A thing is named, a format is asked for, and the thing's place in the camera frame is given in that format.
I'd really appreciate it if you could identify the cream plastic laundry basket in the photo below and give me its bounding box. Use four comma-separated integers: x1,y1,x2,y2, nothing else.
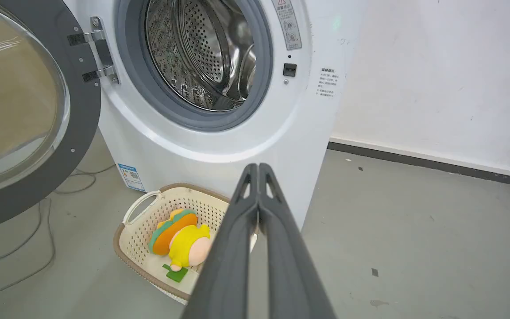
113,183,258,306

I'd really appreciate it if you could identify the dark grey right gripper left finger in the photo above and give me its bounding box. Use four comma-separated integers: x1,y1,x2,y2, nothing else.
181,163,260,319

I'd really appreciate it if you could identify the grey round washing machine door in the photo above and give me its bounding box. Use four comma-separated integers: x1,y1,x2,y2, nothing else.
0,0,102,235

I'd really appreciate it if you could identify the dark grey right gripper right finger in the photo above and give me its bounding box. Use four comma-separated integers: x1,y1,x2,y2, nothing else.
258,163,336,319

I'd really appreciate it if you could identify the thin grey floor cable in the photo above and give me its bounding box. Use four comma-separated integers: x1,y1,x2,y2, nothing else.
0,164,116,266
0,198,56,302

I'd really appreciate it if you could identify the yellow plush doll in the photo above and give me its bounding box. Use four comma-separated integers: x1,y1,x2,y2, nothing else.
168,224,212,272

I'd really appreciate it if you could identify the white front-load washing machine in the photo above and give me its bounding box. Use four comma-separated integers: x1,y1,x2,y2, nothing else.
62,0,362,231

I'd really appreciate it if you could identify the orange and green plush toy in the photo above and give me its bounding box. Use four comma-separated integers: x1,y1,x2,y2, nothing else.
148,209,199,256

